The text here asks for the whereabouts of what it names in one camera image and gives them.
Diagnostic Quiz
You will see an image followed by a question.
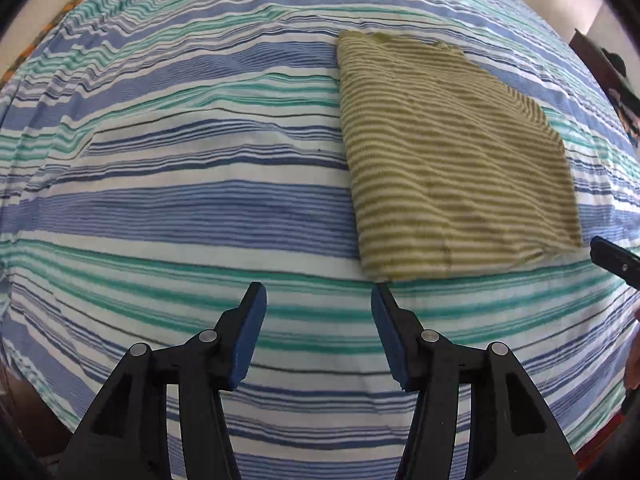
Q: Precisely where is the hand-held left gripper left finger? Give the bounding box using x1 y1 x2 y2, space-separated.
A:
57 282 268 480

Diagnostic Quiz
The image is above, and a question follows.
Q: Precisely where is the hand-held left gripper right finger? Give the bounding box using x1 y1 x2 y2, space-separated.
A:
370 284 578 480

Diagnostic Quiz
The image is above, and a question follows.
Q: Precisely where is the green striped cardigan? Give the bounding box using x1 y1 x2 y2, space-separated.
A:
336 30 585 283

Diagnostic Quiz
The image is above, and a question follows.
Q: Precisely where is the blue striped bedsheet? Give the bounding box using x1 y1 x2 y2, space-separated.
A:
0 0 640 466

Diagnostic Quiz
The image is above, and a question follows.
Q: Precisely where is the dark wooden furniture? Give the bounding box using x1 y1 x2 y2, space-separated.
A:
574 27 608 63

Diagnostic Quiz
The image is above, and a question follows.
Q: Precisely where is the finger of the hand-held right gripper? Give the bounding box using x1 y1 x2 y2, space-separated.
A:
590 236 640 291

